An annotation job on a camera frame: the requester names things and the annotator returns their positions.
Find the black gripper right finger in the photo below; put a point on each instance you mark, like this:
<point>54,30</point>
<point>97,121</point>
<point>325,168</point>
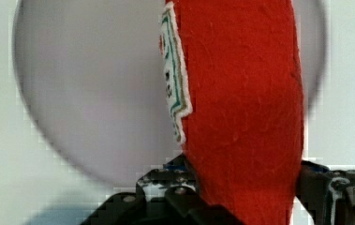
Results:
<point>327,195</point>

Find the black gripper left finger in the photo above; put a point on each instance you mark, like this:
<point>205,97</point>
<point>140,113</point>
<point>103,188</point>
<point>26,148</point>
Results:
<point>176,175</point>

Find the red felt ketchup bottle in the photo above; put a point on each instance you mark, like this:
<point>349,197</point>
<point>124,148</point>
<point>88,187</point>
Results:
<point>242,80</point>

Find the lilac round plate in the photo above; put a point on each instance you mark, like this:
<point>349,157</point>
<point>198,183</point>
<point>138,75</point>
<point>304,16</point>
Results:
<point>103,85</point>

